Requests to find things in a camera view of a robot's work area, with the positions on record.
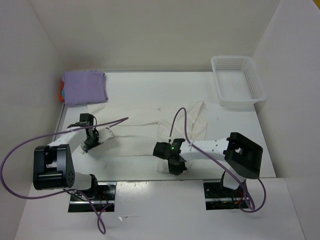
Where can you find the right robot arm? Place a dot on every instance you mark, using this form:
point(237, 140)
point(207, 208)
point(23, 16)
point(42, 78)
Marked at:
point(242, 155)

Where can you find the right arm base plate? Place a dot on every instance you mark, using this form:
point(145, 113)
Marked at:
point(218, 197)

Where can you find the white t shirt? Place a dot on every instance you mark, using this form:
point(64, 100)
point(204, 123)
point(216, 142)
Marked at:
point(131, 148)

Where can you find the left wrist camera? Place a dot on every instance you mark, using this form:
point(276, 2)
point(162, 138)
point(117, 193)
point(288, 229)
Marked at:
point(105, 134)

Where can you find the orange t shirt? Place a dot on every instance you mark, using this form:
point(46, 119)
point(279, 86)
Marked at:
point(62, 84)

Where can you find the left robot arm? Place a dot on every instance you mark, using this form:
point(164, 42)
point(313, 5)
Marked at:
point(53, 166)

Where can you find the white plastic basket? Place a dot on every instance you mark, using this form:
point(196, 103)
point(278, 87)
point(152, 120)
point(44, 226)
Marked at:
point(238, 84)

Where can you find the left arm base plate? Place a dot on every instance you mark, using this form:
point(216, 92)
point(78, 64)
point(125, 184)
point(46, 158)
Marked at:
point(102, 199)

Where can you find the teal t shirt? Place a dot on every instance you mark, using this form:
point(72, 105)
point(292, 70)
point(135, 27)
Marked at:
point(62, 96)

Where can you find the lavender t shirt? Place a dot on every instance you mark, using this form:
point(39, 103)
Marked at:
point(84, 87)

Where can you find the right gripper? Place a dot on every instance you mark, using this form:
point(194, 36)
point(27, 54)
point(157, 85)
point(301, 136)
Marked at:
point(173, 165)

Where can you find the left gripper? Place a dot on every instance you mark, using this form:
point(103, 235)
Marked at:
point(78, 125)

